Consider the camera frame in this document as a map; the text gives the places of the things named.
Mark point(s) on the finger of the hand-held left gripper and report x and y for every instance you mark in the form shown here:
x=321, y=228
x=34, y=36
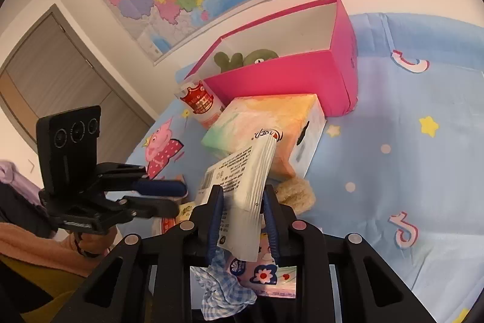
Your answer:
x=162, y=188
x=151, y=209

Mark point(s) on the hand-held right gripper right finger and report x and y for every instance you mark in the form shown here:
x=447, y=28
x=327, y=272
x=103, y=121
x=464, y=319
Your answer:
x=270, y=224

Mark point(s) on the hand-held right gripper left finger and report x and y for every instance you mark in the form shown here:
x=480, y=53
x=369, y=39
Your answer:
x=215, y=217

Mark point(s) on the beige fluffy plush toy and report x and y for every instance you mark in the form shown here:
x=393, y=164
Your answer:
x=298, y=194

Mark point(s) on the white tissue pack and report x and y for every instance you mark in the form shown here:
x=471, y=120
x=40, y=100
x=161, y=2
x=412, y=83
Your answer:
x=245, y=186

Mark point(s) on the blue gingham scrunchie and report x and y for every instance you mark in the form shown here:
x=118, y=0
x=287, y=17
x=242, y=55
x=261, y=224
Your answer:
x=223, y=292

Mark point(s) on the pink cardboard box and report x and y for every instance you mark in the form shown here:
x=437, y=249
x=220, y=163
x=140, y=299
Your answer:
x=283, y=77

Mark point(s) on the small yellow packet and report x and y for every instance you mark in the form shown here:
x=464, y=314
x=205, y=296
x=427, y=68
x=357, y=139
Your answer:
x=185, y=211

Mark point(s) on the purple cloth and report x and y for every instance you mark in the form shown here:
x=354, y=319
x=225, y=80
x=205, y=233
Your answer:
x=9, y=175

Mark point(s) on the dark cloth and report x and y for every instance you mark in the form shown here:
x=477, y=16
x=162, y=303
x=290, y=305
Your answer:
x=19, y=209

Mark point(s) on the grey wooden door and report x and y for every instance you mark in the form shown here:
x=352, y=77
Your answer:
x=56, y=69

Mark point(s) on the red printed plastic cup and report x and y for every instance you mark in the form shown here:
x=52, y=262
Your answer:
x=198, y=101

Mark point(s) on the rainbow tissue box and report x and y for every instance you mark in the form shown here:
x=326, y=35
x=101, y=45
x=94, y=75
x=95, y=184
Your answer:
x=257, y=118

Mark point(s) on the person's mustard trousers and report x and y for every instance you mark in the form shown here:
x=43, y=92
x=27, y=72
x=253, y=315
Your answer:
x=37, y=281

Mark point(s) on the green plush frog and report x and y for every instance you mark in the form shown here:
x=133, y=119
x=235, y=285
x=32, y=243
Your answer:
x=261, y=56

